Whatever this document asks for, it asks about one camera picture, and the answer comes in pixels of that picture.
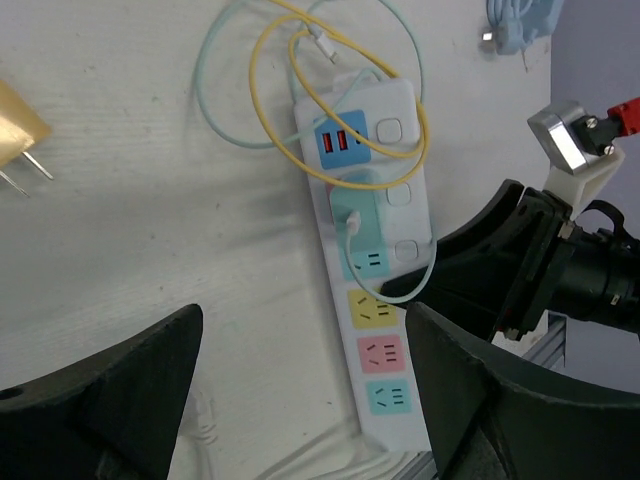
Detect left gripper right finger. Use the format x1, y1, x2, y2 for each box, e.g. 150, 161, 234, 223
406, 303, 639, 479

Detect yellow charger plug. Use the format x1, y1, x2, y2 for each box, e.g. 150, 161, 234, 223
1, 80, 54, 197

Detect white power strip cord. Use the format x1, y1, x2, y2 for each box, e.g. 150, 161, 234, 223
189, 389, 431, 480

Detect teal charger plug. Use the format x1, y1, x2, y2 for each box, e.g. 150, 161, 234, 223
327, 169, 389, 251

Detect white power strip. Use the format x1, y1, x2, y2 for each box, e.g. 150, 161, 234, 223
293, 79, 432, 452

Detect blue power strip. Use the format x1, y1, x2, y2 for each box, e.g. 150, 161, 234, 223
487, 0, 565, 55

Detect mint charging cable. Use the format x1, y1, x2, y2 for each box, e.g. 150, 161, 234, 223
194, 0, 439, 305

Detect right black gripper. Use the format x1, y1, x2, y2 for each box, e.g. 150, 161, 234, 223
412, 180, 639, 340

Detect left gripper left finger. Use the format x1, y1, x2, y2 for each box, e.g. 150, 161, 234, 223
1, 304, 203, 479

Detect blue power strip cord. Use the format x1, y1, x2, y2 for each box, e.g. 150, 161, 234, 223
479, 0, 536, 54

